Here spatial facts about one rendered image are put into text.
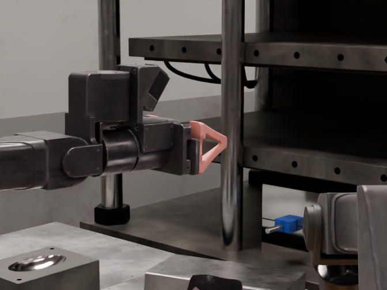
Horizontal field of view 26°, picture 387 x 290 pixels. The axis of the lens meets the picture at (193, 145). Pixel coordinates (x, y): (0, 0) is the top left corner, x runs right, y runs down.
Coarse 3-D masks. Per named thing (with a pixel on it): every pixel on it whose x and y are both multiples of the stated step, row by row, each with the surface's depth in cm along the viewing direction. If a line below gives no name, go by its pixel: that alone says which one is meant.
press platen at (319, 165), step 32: (256, 128) 231; (288, 128) 231; (320, 128) 231; (352, 128) 231; (384, 128) 231; (256, 160) 202; (288, 160) 194; (320, 160) 188; (352, 160) 184; (384, 160) 184
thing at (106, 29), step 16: (112, 0) 219; (256, 0) 271; (272, 0) 270; (112, 16) 220; (256, 16) 271; (272, 16) 271; (112, 32) 221; (256, 32) 272; (112, 48) 221; (112, 64) 222; (256, 80) 274; (272, 80) 275; (256, 96) 275; (112, 176) 227; (256, 176) 278; (272, 176) 278; (112, 192) 228; (96, 208) 229; (112, 208) 228; (128, 208) 232; (112, 224) 228
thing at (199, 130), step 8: (192, 128) 107; (200, 128) 106; (208, 128) 108; (192, 136) 108; (200, 136) 107; (208, 136) 110; (216, 136) 111; (224, 136) 112; (192, 144) 107; (200, 144) 107; (224, 144) 113; (192, 152) 107; (200, 152) 107; (208, 152) 111; (216, 152) 111; (192, 160) 107; (200, 160) 107; (208, 160) 109; (192, 168) 107; (200, 168) 107
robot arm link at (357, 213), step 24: (360, 192) 59; (384, 192) 58; (336, 216) 76; (360, 216) 59; (384, 216) 57; (336, 240) 76; (360, 240) 59; (384, 240) 56; (360, 264) 59; (384, 264) 55; (360, 288) 59; (384, 288) 54
